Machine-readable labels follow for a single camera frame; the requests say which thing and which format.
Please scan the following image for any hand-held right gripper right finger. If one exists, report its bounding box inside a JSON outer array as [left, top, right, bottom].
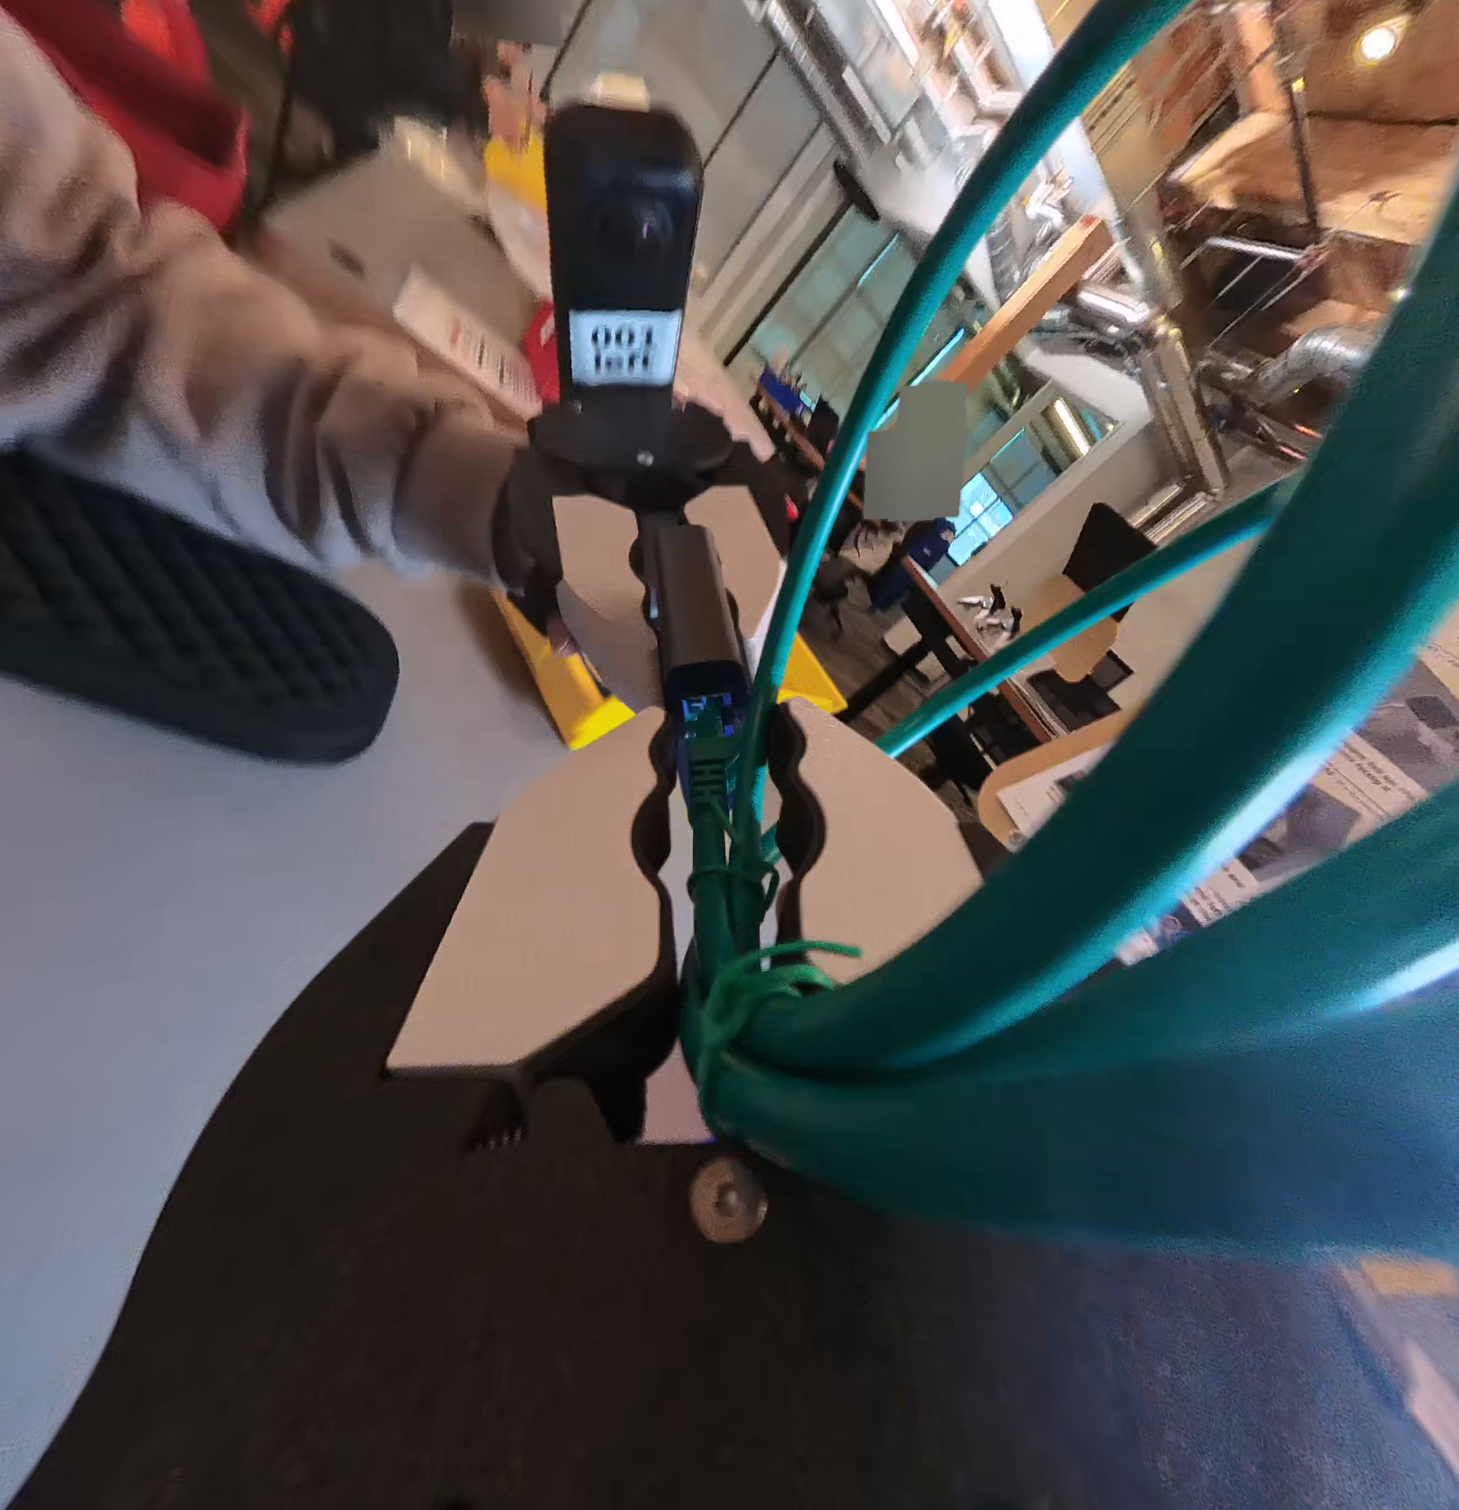
[[770, 703, 987, 988]]

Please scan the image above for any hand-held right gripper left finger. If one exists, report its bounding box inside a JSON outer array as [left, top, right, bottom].
[[385, 706, 687, 1104]]

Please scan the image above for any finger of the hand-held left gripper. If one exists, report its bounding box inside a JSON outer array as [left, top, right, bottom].
[[680, 482, 793, 628], [553, 494, 666, 713]]

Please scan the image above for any dark ethernet port hub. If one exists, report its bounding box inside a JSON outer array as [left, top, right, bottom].
[[638, 524, 758, 764]]

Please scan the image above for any yellow plastic bin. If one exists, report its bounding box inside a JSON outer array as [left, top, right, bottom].
[[492, 588, 852, 753]]

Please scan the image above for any green ethernet cable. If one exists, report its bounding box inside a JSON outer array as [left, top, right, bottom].
[[676, 0, 1459, 1271]]

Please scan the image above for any person's left forearm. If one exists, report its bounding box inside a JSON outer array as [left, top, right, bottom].
[[0, 0, 531, 592]]

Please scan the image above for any person's left hand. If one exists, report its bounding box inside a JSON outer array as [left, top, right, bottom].
[[492, 454, 581, 658]]

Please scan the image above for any thin green twist tie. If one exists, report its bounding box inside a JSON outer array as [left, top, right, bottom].
[[683, 868, 864, 1104]]

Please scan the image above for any long brown table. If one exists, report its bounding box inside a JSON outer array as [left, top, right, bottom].
[[901, 555, 1067, 746]]

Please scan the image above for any tan wooden chair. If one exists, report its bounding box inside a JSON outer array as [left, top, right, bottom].
[[1019, 579, 1123, 687]]

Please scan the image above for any black chair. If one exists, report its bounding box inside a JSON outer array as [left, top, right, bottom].
[[1062, 507, 1159, 592]]

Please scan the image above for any wooden beam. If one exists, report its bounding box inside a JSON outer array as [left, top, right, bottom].
[[935, 216, 1114, 392]]

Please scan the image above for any black textured pad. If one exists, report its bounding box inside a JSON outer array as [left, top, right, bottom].
[[0, 442, 400, 765]]

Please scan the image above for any wooden-edged poster board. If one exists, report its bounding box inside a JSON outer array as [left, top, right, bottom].
[[977, 614, 1459, 964]]

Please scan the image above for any red cloth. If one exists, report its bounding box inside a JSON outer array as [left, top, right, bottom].
[[0, 0, 294, 232]]

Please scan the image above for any silver ventilation duct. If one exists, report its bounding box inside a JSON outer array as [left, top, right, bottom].
[[1043, 178, 1385, 503]]

